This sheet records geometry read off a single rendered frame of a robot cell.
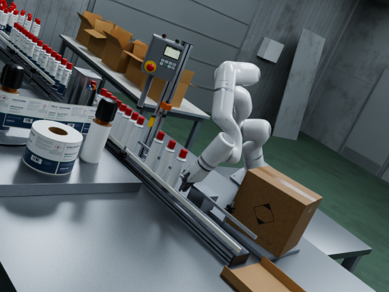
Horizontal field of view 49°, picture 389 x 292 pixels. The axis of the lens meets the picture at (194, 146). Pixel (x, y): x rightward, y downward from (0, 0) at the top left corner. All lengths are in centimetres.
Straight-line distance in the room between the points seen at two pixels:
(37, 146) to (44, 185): 16
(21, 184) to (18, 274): 42
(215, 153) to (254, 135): 57
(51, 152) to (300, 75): 773
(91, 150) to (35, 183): 36
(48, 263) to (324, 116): 965
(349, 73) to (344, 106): 79
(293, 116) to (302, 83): 69
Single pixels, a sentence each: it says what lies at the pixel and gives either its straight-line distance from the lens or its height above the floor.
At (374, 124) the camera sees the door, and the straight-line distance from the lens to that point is 999.
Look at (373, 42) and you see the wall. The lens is 1052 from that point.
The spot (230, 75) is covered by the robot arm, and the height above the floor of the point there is 146.
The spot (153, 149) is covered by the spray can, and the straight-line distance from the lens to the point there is 202.
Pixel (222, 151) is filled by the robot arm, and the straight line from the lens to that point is 173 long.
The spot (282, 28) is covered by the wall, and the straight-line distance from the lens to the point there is 900.
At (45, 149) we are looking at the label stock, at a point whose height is 97.
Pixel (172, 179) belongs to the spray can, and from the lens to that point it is 192.
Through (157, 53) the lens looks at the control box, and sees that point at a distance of 215.
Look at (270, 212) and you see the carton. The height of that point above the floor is 101.
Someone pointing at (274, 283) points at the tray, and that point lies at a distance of 176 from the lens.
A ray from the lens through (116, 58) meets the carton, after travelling 462.
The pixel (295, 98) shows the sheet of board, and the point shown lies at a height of 83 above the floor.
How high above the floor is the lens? 165
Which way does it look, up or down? 16 degrees down
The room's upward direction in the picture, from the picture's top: 23 degrees clockwise
